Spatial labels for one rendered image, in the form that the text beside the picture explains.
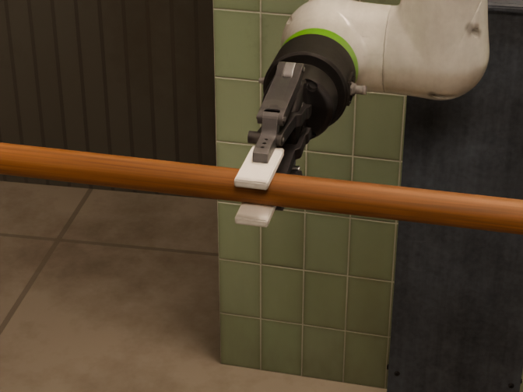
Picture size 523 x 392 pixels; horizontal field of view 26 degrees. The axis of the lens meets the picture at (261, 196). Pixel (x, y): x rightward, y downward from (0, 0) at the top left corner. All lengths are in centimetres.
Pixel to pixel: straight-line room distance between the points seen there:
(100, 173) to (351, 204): 23
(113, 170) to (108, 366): 176
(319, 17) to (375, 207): 35
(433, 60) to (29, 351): 180
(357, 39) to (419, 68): 8
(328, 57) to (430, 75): 14
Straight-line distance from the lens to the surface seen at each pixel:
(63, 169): 106
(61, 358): 283
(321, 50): 120
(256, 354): 272
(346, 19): 128
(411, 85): 128
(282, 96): 107
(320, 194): 100
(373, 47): 127
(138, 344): 284
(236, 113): 241
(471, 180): 159
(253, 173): 100
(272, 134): 104
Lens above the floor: 168
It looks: 29 degrees down
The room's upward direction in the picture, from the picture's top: straight up
